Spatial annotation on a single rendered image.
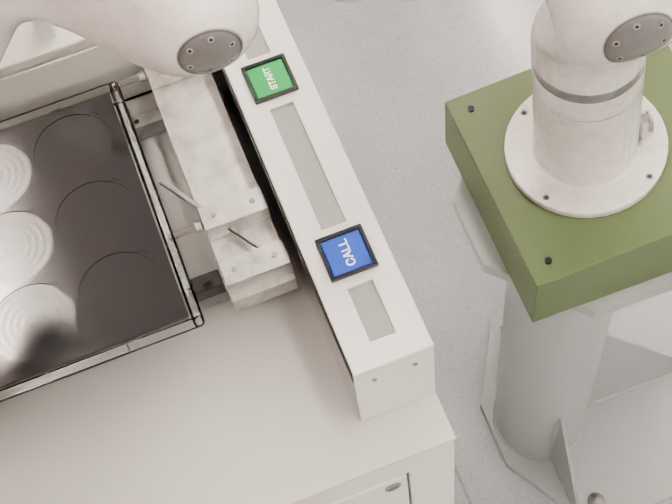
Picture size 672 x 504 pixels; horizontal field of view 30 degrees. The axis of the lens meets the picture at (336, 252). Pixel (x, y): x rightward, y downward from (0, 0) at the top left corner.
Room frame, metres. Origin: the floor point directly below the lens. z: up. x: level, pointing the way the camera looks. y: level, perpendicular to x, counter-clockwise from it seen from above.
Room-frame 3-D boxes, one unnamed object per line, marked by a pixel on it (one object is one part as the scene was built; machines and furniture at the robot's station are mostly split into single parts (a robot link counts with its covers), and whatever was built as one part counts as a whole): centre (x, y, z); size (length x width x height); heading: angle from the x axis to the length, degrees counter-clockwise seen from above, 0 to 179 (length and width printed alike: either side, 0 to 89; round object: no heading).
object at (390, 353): (0.79, 0.02, 0.89); 0.55 x 0.09 x 0.14; 12
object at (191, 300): (0.82, 0.21, 0.90); 0.38 x 0.01 x 0.01; 12
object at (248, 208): (0.78, 0.11, 0.89); 0.08 x 0.03 x 0.03; 102
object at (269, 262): (0.70, 0.10, 0.89); 0.08 x 0.03 x 0.03; 102
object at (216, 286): (0.69, 0.15, 0.90); 0.04 x 0.02 x 0.03; 102
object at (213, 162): (0.85, 0.13, 0.87); 0.36 x 0.08 x 0.03; 12
